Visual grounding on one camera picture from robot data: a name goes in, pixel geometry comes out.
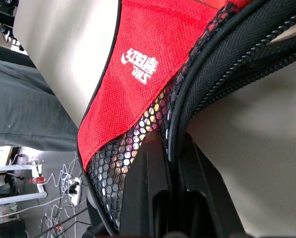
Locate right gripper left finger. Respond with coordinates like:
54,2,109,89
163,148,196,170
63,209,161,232
119,130,174,238

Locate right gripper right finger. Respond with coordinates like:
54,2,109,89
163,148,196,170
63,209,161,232
175,132,241,238

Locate red and black paddle case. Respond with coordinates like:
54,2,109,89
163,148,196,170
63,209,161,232
77,0,296,231

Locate white power strip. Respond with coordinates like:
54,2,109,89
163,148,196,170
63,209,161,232
68,177,83,207

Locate red-labelled bottle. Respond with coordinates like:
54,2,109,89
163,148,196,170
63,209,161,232
29,176,47,185

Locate grey-green fabric covering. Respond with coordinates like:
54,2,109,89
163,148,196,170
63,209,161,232
0,42,79,152

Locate white floor cables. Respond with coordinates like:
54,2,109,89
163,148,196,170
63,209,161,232
39,151,89,238

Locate white metal shelf frame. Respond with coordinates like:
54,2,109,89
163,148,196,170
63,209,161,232
0,163,48,207

